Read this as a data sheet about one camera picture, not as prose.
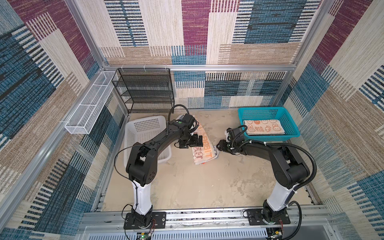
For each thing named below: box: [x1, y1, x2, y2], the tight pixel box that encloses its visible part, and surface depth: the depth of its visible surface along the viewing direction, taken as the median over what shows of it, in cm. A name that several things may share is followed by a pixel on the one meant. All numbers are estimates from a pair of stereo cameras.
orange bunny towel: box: [243, 119, 285, 135], surface depth 107 cm
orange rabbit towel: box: [192, 122, 220, 165], surface depth 98 cm
